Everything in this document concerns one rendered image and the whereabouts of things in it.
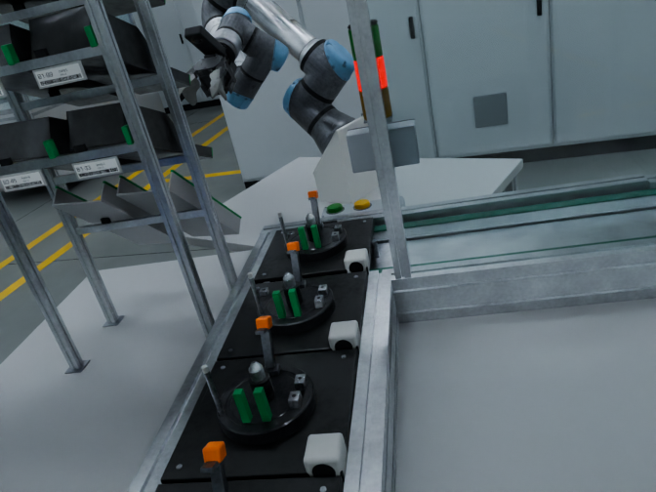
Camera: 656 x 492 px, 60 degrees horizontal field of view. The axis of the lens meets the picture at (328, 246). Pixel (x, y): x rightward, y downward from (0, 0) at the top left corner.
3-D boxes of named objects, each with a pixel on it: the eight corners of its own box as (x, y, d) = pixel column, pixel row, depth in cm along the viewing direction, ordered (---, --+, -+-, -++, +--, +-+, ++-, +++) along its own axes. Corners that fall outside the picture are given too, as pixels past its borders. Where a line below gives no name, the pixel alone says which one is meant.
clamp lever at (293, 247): (294, 281, 107) (288, 242, 106) (305, 280, 106) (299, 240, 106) (289, 285, 103) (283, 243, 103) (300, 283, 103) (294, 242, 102)
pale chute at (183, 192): (192, 237, 140) (195, 220, 141) (239, 234, 136) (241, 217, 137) (115, 195, 115) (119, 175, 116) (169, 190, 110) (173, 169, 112)
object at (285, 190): (300, 163, 230) (299, 156, 229) (523, 167, 178) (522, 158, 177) (173, 242, 182) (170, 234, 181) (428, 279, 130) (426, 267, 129)
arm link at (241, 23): (260, 16, 152) (231, -3, 149) (249, 40, 146) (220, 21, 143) (248, 36, 158) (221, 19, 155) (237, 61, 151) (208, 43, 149)
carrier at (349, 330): (253, 292, 116) (236, 238, 111) (368, 279, 111) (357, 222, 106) (219, 369, 95) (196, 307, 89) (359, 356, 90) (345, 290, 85)
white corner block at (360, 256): (348, 266, 117) (345, 250, 116) (370, 264, 117) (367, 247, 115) (347, 278, 113) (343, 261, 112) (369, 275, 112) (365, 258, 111)
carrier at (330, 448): (218, 370, 94) (195, 307, 89) (359, 357, 90) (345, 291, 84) (164, 492, 73) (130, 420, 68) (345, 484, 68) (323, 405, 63)
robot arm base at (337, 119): (349, 146, 186) (329, 126, 187) (366, 114, 173) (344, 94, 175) (319, 166, 177) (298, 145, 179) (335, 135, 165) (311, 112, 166)
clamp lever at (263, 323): (266, 365, 85) (259, 316, 85) (278, 364, 85) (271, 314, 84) (259, 373, 82) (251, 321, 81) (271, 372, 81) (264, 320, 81)
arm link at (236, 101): (187, 19, 186) (220, 104, 157) (201, -12, 180) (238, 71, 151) (219, 32, 193) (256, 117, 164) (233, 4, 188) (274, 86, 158)
